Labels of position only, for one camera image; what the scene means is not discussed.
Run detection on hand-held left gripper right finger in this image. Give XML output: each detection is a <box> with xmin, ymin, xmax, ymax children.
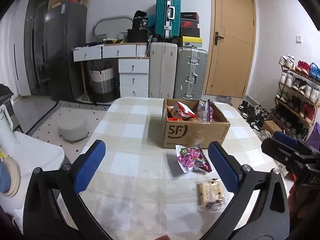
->
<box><xmin>201</xmin><ymin>141</ymin><xmax>290</xmax><ymax>240</ymax></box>

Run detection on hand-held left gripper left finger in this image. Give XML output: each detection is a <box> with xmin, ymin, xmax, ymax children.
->
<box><xmin>22</xmin><ymin>140</ymin><xmax>118</xmax><ymax>240</ymax></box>

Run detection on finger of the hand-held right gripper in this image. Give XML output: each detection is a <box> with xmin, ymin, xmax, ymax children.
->
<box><xmin>261</xmin><ymin>139</ymin><xmax>302</xmax><ymax>173</ymax></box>
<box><xmin>272</xmin><ymin>131</ymin><xmax>319</xmax><ymax>154</ymax></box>

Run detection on clear biscuit packet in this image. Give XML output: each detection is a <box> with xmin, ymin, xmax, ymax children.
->
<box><xmin>196</xmin><ymin>179</ymin><xmax>225</xmax><ymax>212</ymax></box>

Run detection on magenta candy packet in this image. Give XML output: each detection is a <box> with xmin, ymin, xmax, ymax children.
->
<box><xmin>175</xmin><ymin>144</ymin><xmax>213</xmax><ymax>174</ymax></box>

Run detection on brown cardboard box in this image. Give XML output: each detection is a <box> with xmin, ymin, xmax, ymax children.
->
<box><xmin>162</xmin><ymin>98</ymin><xmax>231</xmax><ymax>149</ymax></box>

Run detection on light purple snack packet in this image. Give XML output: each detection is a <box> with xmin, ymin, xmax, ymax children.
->
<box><xmin>197</xmin><ymin>99</ymin><xmax>215</xmax><ymax>122</ymax></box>

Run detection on red white snack packet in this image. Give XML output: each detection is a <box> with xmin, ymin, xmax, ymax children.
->
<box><xmin>170</xmin><ymin>101</ymin><xmax>197</xmax><ymax>122</ymax></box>

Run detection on person's right hand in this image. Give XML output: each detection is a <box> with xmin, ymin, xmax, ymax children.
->
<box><xmin>288</xmin><ymin>180</ymin><xmax>309</xmax><ymax>221</ymax></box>

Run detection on purple bag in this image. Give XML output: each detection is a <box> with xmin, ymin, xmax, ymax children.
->
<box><xmin>306</xmin><ymin>122</ymin><xmax>320</xmax><ymax>153</ymax></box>

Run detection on small cardboard box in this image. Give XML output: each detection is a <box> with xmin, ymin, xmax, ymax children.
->
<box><xmin>260</xmin><ymin>120</ymin><xmax>283</xmax><ymax>135</ymax></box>

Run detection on round grey stool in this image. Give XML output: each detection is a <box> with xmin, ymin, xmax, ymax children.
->
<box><xmin>58</xmin><ymin>119</ymin><xmax>89</xmax><ymax>144</ymax></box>

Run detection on wooden shoe rack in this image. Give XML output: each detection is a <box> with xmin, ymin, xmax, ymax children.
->
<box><xmin>274</xmin><ymin>55</ymin><xmax>320</xmax><ymax>142</ymax></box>

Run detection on checked tablecloth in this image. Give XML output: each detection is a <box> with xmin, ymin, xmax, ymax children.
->
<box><xmin>56</xmin><ymin>97</ymin><xmax>288</xmax><ymax>240</ymax></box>

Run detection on pile of dark sneakers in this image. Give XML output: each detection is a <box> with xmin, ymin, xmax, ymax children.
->
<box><xmin>237</xmin><ymin>100</ymin><xmax>275</xmax><ymax>140</ymax></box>

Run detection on rows of assorted shoes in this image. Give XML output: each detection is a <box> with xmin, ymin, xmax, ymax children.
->
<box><xmin>275</xmin><ymin>54</ymin><xmax>320</xmax><ymax>140</ymax></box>

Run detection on white plastic chair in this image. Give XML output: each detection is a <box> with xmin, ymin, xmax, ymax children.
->
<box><xmin>0</xmin><ymin>105</ymin><xmax>66</xmax><ymax>222</ymax></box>

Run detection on black white patterned rug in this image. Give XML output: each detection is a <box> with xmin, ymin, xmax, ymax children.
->
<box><xmin>26</xmin><ymin>99</ymin><xmax>112</xmax><ymax>170</ymax></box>

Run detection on grey door mat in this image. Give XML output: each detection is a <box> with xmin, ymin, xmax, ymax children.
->
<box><xmin>215</xmin><ymin>95</ymin><xmax>233</xmax><ymax>106</ymax></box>

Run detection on beige blue round object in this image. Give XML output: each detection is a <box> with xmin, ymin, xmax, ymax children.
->
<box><xmin>0</xmin><ymin>155</ymin><xmax>21</xmax><ymax>197</ymax></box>

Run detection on grey white woven basket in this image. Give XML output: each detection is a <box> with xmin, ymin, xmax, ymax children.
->
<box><xmin>89</xmin><ymin>61</ymin><xmax>115</xmax><ymax>103</ymax></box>

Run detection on silver suitcase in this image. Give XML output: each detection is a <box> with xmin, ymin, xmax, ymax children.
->
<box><xmin>174</xmin><ymin>46</ymin><xmax>208</xmax><ymax>100</ymax></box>

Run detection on white drawer desk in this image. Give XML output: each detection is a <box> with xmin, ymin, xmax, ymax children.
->
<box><xmin>72</xmin><ymin>42</ymin><xmax>150</xmax><ymax>98</ymax></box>

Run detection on dark cloth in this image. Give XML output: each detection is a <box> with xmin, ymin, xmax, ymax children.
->
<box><xmin>0</xmin><ymin>84</ymin><xmax>14</xmax><ymax>105</ymax></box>

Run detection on beige suitcase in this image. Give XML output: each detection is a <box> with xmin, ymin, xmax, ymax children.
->
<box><xmin>149</xmin><ymin>42</ymin><xmax>178</xmax><ymax>99</ymax></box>

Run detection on tan wooden door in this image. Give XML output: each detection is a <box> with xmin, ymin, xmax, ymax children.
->
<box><xmin>203</xmin><ymin>0</ymin><xmax>257</xmax><ymax>98</ymax></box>

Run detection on dark grey refrigerator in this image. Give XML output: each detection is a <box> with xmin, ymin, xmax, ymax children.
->
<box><xmin>44</xmin><ymin>1</ymin><xmax>88</xmax><ymax>102</ymax></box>

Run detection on yellow shoebox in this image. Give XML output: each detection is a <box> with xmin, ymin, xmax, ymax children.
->
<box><xmin>179</xmin><ymin>36</ymin><xmax>203</xmax><ymax>48</ymax></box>

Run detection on plain black shoebox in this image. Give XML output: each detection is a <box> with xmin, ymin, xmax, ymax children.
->
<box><xmin>180</xmin><ymin>27</ymin><xmax>200</xmax><ymax>37</ymax></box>

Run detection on black storage box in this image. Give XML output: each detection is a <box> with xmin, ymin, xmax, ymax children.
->
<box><xmin>127</xmin><ymin>29</ymin><xmax>151</xmax><ymax>43</ymax></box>

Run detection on black shoebox red logo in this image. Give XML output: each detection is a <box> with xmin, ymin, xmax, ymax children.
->
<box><xmin>180</xmin><ymin>20</ymin><xmax>199</xmax><ymax>29</ymax></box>

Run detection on black shoebox dark red lid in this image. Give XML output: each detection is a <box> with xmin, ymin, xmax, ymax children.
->
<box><xmin>180</xmin><ymin>12</ymin><xmax>199</xmax><ymax>22</ymax></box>

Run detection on black glossy bag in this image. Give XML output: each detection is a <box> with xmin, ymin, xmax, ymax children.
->
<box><xmin>132</xmin><ymin>10</ymin><xmax>149</xmax><ymax>30</ymax></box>

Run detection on teal suitcase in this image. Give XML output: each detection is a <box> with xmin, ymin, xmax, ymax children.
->
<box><xmin>154</xmin><ymin>0</ymin><xmax>182</xmax><ymax>40</ymax></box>

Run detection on dark door handle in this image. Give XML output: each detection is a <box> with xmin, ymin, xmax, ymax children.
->
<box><xmin>214</xmin><ymin>31</ymin><xmax>225</xmax><ymax>46</ymax></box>

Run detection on oval metal frame mirror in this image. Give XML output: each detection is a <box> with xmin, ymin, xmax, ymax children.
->
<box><xmin>93</xmin><ymin>16</ymin><xmax>133</xmax><ymax>43</ymax></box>

